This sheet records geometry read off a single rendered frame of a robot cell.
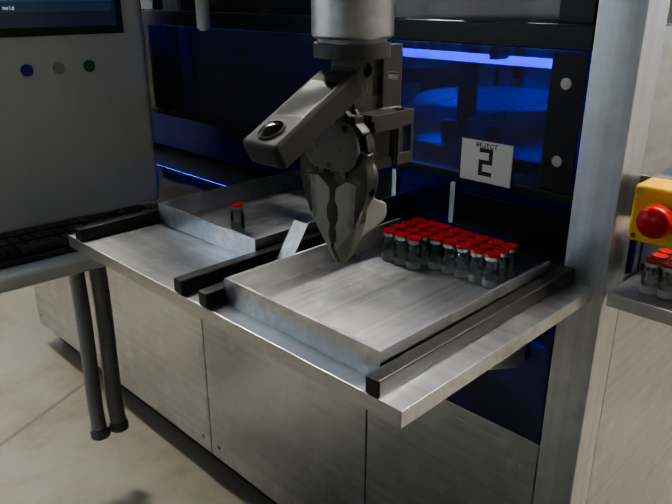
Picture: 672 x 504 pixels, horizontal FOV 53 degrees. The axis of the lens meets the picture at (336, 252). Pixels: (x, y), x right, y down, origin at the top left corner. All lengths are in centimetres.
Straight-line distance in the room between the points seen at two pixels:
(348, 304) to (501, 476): 47
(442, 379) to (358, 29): 35
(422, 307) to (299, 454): 80
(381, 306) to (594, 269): 29
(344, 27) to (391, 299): 39
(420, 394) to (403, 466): 66
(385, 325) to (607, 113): 38
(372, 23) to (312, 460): 112
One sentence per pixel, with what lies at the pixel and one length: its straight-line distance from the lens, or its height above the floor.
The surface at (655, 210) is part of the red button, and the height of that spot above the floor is 101.
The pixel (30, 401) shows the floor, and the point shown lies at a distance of 246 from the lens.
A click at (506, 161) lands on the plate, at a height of 103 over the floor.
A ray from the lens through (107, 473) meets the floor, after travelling 207.
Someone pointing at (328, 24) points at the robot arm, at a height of 122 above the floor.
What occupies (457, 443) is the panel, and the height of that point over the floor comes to 53.
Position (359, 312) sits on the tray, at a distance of 83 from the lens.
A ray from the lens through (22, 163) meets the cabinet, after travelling 146.
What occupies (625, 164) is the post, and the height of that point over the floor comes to 105.
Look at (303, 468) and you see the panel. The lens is 159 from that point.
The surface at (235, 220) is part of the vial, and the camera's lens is 110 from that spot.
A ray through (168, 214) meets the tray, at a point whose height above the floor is 90.
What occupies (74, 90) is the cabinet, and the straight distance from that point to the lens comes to 147.
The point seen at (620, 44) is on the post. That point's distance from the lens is 90.
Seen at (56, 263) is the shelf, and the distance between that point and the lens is 128.
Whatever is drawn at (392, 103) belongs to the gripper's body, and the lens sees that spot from 67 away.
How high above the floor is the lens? 125
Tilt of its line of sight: 21 degrees down
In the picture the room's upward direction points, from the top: straight up
